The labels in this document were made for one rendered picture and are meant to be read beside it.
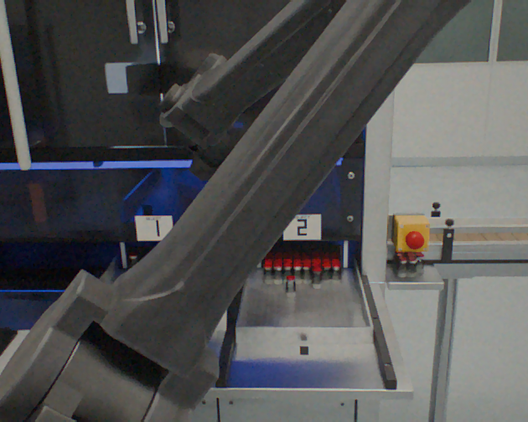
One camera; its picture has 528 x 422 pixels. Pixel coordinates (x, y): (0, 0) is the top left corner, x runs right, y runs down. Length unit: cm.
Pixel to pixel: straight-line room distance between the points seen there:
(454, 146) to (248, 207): 585
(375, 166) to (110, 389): 97
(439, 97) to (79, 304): 576
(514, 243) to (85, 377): 127
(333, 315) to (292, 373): 22
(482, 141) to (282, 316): 519
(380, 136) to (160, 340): 94
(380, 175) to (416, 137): 480
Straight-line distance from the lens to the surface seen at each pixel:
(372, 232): 127
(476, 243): 146
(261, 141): 31
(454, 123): 609
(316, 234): 126
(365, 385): 98
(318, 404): 149
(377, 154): 122
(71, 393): 33
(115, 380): 34
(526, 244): 150
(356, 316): 117
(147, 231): 130
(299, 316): 117
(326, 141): 32
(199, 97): 65
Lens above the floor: 146
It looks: 19 degrees down
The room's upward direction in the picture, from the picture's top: 2 degrees counter-clockwise
